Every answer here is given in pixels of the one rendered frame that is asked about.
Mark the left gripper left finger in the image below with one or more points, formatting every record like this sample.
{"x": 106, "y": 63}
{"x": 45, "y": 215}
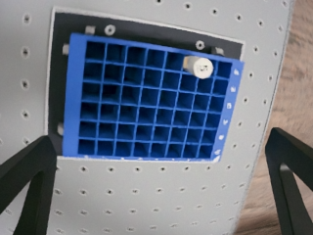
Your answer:
{"x": 36, "y": 163}

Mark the blue grid rack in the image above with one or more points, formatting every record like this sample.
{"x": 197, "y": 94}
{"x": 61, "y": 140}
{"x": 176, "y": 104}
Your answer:
{"x": 164, "y": 71}

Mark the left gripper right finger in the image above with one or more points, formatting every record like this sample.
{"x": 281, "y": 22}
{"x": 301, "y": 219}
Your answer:
{"x": 286, "y": 155}

